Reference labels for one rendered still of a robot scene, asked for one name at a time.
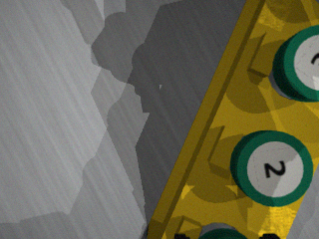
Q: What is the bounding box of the green screw cap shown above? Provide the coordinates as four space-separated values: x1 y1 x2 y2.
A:
230 130 313 207
272 25 319 103
198 228 248 239

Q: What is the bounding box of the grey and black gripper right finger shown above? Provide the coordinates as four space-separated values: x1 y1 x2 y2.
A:
259 233 280 239

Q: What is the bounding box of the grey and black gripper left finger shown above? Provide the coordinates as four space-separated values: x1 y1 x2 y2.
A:
174 234 190 239

